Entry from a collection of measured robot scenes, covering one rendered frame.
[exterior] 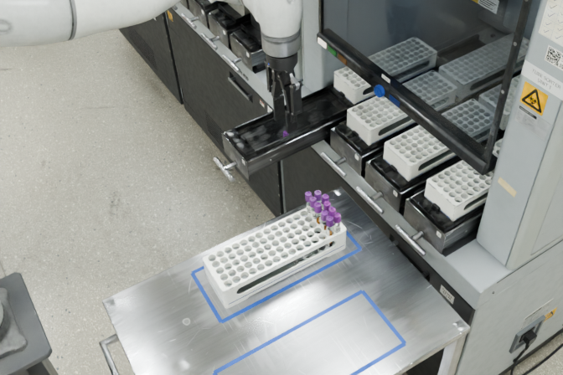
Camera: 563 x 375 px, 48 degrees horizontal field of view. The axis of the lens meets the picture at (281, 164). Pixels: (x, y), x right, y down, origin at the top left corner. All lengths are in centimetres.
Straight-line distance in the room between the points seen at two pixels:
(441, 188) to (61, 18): 87
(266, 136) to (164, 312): 58
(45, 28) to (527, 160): 91
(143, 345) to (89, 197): 153
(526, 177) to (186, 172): 174
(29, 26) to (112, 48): 246
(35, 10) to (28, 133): 208
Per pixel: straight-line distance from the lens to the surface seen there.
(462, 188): 150
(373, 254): 139
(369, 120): 163
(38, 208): 281
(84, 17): 117
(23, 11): 114
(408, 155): 155
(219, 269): 131
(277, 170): 216
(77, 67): 352
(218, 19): 213
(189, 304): 134
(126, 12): 122
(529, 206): 136
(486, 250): 155
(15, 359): 153
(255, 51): 198
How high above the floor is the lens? 193
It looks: 45 degrees down
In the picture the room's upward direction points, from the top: 4 degrees counter-clockwise
